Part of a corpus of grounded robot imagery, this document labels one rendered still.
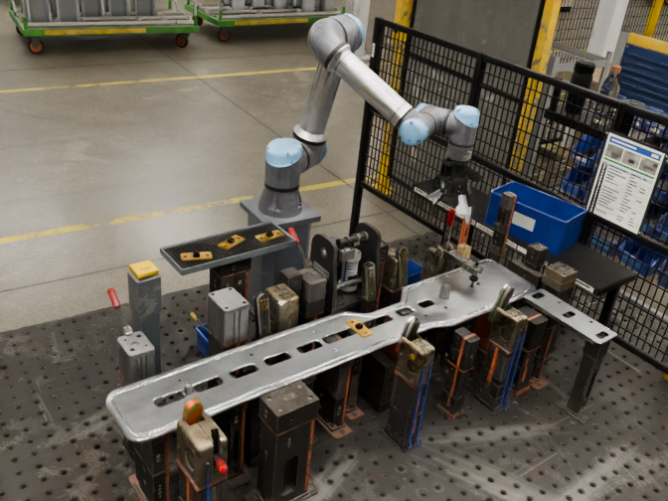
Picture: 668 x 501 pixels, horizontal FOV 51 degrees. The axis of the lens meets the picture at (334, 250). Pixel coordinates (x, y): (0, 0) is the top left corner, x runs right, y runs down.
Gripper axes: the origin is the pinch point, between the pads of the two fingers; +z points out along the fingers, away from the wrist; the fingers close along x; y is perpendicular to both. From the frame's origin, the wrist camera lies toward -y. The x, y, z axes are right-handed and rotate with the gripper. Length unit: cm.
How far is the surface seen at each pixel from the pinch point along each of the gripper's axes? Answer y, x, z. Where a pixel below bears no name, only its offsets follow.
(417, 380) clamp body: 43, 36, 24
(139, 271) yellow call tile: 97, -18, 4
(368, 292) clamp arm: 33.6, 2.2, 18.3
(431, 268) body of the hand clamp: 2.4, -1.6, 20.7
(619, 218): -55, 27, 1
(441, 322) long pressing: 22.8, 23.6, 19.7
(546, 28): -162, -98, -28
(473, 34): -169, -153, -12
